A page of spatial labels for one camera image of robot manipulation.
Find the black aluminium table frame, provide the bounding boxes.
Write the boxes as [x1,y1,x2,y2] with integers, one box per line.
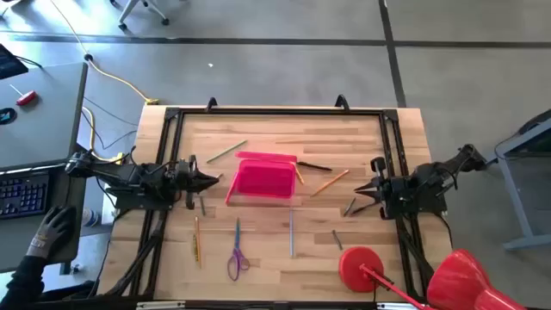
[98,94,436,309]

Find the yellow extension cable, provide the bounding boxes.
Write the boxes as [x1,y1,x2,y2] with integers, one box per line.
[49,0,160,107]

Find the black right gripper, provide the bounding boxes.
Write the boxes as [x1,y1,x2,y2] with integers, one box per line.
[350,157,404,220]

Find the grey-blue pencil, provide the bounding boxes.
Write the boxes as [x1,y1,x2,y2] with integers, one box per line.
[288,209,295,258]

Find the pink plastic supply box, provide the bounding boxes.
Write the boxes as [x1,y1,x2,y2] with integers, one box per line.
[225,150,305,207]

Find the white office chair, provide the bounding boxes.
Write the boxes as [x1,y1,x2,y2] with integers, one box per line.
[109,0,170,32]

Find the dark computer screen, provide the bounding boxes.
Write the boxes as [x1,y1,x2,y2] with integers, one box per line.
[0,42,30,81]

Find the person's hand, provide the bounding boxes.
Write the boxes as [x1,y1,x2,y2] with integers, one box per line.
[26,205,77,260]

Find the orange pencil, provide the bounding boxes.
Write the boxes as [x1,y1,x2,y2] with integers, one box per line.
[194,215,202,269]
[309,169,350,198]

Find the red desk lamp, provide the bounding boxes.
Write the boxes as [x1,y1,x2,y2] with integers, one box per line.
[337,245,529,310]

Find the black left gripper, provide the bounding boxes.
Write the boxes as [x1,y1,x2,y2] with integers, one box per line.
[175,154,221,211]

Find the blue-grey metal table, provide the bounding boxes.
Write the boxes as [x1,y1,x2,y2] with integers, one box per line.
[474,109,551,252]

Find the green pencil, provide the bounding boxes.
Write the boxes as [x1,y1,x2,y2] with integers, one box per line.
[205,139,249,164]

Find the red-handled screwdriver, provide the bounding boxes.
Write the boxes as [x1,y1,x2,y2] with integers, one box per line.
[9,84,38,107]

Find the black pen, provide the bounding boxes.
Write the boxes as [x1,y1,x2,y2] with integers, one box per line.
[296,161,333,172]

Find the round black sticker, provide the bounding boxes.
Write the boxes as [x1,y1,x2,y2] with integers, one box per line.
[0,107,18,126]

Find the black backlit keyboard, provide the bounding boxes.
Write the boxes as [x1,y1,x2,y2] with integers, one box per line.
[0,171,51,220]

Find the grey desk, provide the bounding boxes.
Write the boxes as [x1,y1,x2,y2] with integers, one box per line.
[0,62,90,275]

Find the person's forearm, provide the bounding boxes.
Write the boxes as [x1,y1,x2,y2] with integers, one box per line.
[0,254,46,310]

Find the purple-handled scissors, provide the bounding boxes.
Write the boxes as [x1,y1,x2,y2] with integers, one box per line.
[226,217,251,282]

